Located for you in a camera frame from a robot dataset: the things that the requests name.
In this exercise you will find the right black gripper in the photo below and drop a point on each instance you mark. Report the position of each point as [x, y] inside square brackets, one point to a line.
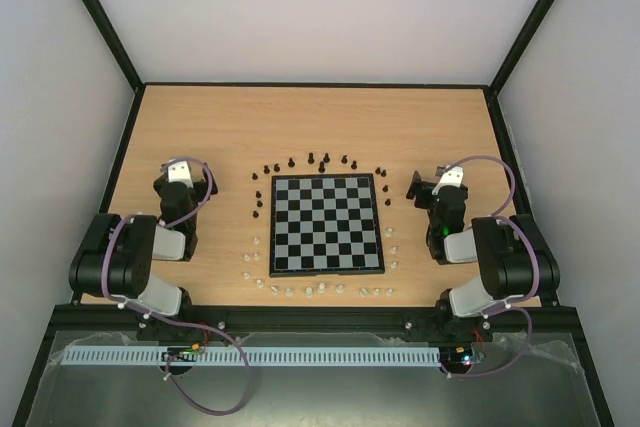
[417, 189]

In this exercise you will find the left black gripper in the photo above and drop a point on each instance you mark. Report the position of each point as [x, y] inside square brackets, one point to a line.
[203, 184]

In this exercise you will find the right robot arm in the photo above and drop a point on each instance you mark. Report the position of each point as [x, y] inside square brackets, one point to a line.
[515, 261]

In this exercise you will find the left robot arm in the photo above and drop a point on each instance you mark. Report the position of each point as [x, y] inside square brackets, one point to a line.
[114, 259]

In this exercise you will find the black and white chessboard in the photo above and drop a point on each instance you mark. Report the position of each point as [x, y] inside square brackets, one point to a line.
[324, 224]

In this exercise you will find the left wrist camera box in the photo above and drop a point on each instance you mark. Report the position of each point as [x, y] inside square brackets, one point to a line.
[178, 171]

